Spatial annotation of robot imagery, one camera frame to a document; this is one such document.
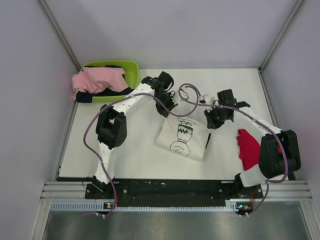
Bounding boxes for white and green t-shirt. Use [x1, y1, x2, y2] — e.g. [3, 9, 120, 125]
[156, 116, 211, 162]

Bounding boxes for folded red t-shirt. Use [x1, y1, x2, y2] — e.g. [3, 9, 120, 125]
[236, 129, 286, 174]

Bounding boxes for navy blue t-shirt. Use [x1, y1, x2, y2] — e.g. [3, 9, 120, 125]
[75, 65, 134, 103]

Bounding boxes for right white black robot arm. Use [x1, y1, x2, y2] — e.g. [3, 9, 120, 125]
[200, 89, 301, 198]

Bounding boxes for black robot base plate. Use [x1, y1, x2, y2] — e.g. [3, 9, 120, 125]
[85, 178, 255, 207]

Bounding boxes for pink t-shirt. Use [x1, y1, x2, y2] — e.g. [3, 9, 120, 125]
[71, 67, 129, 100]

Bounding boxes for grey slotted cable duct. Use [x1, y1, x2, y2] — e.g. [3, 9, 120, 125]
[49, 200, 251, 214]

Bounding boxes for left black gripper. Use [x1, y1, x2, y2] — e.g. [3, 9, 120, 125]
[153, 92, 177, 117]

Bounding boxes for lime green plastic basin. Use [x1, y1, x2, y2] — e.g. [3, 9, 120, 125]
[78, 60, 140, 103]

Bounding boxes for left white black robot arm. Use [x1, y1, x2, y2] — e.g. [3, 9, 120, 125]
[92, 71, 178, 199]

